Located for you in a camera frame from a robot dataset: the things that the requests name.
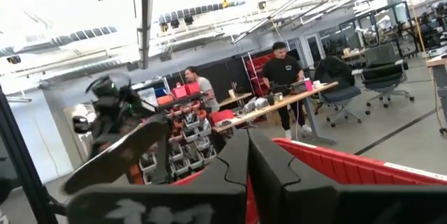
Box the red plastic box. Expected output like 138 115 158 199
209 109 235 126

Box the red plastic bin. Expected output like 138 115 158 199
173 137 447 224

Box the red storage bin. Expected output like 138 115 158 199
172 84 189 100
184 82 202 96

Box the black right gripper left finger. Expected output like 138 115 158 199
66 128 251 224

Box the black overhead gantry beam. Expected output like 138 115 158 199
129 0 157 70

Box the red shelving rack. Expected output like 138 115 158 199
244 52 277 98

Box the black flip-flop sandal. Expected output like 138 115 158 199
62 116 175 196

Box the grey office chair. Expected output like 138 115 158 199
313 55 365 129
358 43 416 116

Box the black aluminium frame rail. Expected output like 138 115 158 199
0 84 59 224

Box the parts bin rack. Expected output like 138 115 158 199
138 93 220 186

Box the black workstation frame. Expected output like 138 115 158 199
337 0 422 61

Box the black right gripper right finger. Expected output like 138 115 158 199
248 128 447 224

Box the person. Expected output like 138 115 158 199
184 66 221 114
261 41 314 140

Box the long wooden work table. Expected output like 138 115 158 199
212 81 339 145

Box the wooden side table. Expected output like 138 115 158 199
425 53 447 137

